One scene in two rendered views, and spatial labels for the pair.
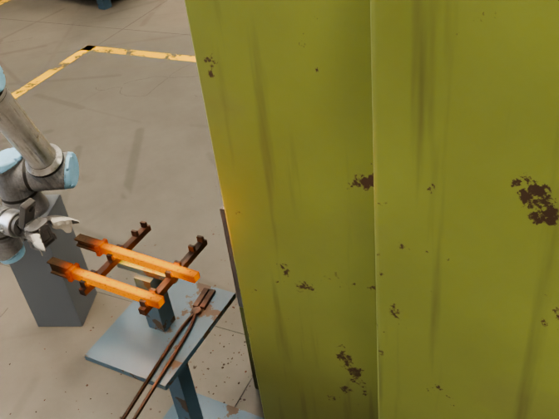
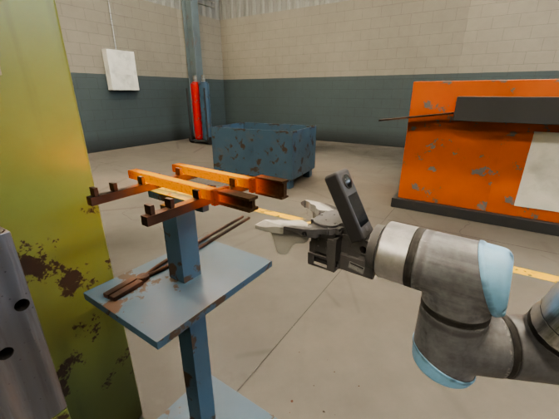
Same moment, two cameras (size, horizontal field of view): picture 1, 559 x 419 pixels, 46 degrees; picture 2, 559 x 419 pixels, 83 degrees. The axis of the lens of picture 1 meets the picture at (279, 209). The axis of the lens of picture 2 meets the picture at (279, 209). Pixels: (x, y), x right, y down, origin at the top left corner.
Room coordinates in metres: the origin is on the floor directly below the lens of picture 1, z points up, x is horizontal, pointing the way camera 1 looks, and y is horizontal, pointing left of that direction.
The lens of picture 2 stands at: (2.20, 0.71, 1.15)
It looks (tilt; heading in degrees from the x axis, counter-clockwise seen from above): 20 degrees down; 183
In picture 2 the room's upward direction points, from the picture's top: straight up
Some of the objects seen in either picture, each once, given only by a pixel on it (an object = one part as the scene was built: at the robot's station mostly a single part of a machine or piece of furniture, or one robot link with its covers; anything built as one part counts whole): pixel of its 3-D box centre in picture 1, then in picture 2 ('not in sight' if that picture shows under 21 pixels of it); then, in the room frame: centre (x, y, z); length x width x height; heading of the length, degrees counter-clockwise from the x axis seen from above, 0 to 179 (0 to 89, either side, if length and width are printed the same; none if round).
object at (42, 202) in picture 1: (22, 200); not in sight; (2.31, 1.06, 0.65); 0.19 x 0.19 x 0.10
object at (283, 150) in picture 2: not in sight; (264, 152); (-2.22, 0.26, 0.36); 1.21 x 0.81 x 0.72; 67
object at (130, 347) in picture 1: (163, 325); (185, 278); (1.46, 0.41, 0.67); 0.40 x 0.30 x 0.02; 149
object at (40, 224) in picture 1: (33, 231); (345, 242); (1.71, 0.79, 0.91); 0.12 x 0.08 x 0.09; 57
